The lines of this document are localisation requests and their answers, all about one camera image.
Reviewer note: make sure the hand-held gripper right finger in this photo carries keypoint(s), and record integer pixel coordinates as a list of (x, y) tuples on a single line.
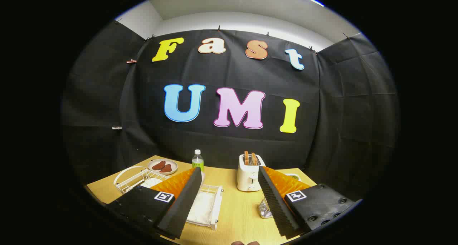
[(277, 209)]

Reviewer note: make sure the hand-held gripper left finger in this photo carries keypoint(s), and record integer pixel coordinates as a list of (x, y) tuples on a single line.
[(180, 209)]

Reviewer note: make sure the white divided tray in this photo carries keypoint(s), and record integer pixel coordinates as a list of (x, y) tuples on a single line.
[(294, 177)]

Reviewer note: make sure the small beige saucer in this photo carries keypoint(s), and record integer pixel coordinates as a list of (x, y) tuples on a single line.
[(171, 170)]

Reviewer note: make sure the white toaster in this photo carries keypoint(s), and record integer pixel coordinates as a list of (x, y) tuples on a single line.
[(247, 179)]

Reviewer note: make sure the brown sausage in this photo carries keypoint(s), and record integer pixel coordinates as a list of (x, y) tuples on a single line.
[(159, 165), (166, 168)]

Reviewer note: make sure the green label water bottle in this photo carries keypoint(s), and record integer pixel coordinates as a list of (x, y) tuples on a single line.
[(197, 162)]

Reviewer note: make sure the black backdrop cloth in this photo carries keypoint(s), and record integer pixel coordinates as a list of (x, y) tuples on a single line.
[(229, 73)]

